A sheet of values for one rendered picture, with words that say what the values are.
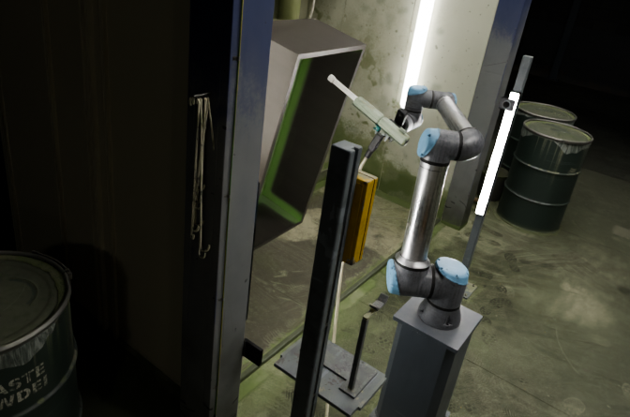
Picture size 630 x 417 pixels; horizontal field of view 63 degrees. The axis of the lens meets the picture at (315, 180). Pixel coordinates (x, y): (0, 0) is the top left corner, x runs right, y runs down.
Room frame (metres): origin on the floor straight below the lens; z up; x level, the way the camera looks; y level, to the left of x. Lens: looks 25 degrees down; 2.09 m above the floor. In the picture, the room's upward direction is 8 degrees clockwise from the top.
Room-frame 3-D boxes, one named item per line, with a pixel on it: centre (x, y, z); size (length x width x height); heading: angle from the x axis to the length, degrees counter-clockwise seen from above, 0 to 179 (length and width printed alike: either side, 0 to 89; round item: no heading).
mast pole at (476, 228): (3.08, -1.12, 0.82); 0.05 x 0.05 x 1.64; 57
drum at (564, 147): (4.34, -2.00, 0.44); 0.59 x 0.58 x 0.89; 161
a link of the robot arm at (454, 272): (1.89, -0.63, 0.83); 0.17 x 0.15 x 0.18; 93
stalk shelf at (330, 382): (1.33, -0.14, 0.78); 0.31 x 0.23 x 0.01; 57
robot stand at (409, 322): (1.89, -0.64, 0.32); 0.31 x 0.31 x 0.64; 57
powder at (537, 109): (4.98, -2.12, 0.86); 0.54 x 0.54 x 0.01
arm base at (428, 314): (1.89, -0.64, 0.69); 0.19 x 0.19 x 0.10
